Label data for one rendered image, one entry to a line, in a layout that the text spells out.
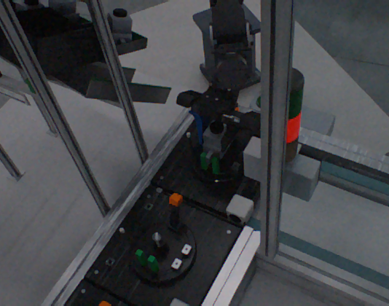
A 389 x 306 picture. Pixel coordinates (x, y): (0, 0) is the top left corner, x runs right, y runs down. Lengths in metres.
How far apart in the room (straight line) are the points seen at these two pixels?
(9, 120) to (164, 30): 0.58
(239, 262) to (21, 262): 0.53
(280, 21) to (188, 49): 1.04
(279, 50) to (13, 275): 0.87
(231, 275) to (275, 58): 0.54
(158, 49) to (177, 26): 0.12
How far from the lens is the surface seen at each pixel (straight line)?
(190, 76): 1.44
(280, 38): 0.52
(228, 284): 0.96
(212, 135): 0.99
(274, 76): 0.56
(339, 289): 0.97
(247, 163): 0.79
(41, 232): 1.23
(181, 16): 1.68
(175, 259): 0.94
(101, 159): 1.30
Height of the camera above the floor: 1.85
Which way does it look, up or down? 52 degrees down
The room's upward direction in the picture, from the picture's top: 10 degrees counter-clockwise
